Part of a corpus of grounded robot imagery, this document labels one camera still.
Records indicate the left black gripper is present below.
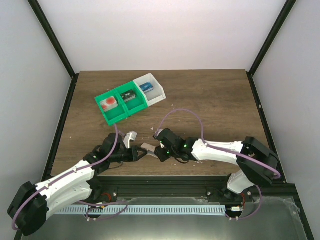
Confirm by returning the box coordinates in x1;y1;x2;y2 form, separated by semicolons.
109;146;148;163

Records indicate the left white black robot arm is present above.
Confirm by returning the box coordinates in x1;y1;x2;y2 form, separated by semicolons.
7;133;148;236

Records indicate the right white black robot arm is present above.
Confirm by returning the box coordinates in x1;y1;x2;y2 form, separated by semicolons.
149;128;281;202

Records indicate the white red card stack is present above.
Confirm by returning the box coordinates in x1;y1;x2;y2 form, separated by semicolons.
99;96;118;112

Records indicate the black card stack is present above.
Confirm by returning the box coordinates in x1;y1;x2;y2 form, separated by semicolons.
120;89;137;103

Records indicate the blue card stack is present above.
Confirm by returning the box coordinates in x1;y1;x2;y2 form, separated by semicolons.
139;82;154;93

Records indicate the left green plastic bin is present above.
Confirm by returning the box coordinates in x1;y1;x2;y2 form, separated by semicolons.
94;89;129;126

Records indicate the green plastic bin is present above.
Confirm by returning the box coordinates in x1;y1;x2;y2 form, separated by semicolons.
114;81;148;116
94;89;129;126

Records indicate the middle green plastic bin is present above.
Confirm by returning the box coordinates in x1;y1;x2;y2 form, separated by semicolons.
114;81;148;116

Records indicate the white plastic bin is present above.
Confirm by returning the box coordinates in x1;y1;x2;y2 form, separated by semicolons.
133;73;167;107

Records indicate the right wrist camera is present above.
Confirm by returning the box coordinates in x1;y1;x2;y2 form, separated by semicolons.
153;129;163;139

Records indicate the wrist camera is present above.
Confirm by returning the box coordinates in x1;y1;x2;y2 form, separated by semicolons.
153;129;163;139
123;131;138;149

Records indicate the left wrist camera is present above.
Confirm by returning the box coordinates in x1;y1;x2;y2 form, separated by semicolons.
123;131;138;149

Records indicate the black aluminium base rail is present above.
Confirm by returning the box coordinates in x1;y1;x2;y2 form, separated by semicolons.
84;174;296;204

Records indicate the light blue slotted cable duct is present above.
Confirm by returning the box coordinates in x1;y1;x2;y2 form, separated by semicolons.
57;205;226;216

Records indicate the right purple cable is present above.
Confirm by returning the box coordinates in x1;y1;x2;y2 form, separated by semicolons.
153;108;281;180

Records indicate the purple cable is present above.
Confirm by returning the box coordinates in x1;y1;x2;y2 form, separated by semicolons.
11;123;126;231
153;108;281;180

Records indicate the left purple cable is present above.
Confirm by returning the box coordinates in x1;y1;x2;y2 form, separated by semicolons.
11;123;126;231

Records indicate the left black frame post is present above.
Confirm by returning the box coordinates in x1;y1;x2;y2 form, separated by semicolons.
26;0;77;79

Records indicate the black frame post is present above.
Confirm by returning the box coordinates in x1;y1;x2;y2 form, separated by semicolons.
26;0;77;79
248;0;298;75

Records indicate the right black frame post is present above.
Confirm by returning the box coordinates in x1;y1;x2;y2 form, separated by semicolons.
248;0;298;75

